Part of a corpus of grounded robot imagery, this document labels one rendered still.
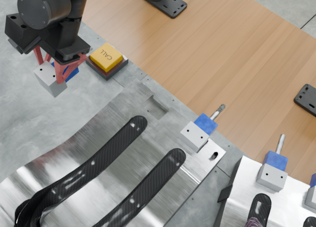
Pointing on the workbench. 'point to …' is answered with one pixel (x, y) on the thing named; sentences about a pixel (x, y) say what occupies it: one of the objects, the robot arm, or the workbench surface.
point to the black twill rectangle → (225, 194)
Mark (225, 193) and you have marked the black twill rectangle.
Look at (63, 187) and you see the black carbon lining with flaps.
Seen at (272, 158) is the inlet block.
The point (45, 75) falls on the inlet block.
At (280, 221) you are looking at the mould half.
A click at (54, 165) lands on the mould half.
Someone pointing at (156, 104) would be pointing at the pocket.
